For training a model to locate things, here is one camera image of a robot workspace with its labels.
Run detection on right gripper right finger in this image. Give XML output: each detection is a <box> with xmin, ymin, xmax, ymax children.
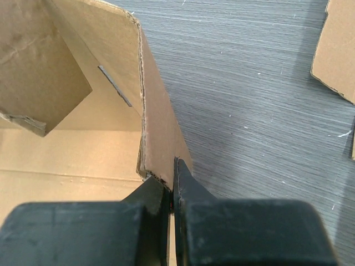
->
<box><xmin>173</xmin><ymin>158</ymin><xmax>338</xmax><ymax>265</ymax></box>

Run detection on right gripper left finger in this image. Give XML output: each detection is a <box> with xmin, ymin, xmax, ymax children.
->
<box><xmin>1</xmin><ymin>178</ymin><xmax>170</xmax><ymax>265</ymax></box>

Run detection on brown cardboard box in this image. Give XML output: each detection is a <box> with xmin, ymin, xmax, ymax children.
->
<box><xmin>0</xmin><ymin>0</ymin><xmax>193</xmax><ymax>266</ymax></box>

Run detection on stacked brown cardboard blanks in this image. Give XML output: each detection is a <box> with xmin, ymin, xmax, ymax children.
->
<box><xmin>310</xmin><ymin>0</ymin><xmax>355</xmax><ymax>161</ymax></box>

